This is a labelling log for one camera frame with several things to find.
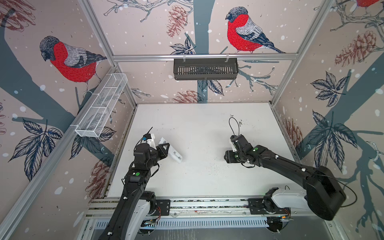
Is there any white remote control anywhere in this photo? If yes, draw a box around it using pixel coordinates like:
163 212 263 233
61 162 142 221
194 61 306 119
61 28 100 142
159 138 183 164

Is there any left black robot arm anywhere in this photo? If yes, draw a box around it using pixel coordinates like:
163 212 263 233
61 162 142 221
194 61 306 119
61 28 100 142
99 143 170 240

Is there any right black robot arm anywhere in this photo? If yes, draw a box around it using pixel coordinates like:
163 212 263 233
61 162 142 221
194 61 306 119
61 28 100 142
224 135 347 221

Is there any aluminium top crossbar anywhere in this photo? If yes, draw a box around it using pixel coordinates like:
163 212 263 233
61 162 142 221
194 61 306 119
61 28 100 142
112 53 299 63

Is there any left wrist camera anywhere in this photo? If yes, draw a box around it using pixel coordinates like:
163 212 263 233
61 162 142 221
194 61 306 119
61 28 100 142
143 133 156 149

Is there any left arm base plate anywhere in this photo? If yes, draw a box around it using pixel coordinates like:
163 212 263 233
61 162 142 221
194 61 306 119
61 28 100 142
147 200 171 217

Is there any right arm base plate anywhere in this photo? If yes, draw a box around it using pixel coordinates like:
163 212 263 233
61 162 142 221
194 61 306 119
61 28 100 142
248 198 291 216

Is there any aluminium front rail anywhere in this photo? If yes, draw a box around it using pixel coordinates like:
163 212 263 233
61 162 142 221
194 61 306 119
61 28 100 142
88 196 317 218

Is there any white wire mesh basket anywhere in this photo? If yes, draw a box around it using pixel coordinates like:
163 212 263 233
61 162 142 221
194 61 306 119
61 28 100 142
75 73 128 138

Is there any black wall basket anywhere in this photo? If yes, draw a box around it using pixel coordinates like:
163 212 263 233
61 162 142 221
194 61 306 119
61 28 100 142
174 58 239 81

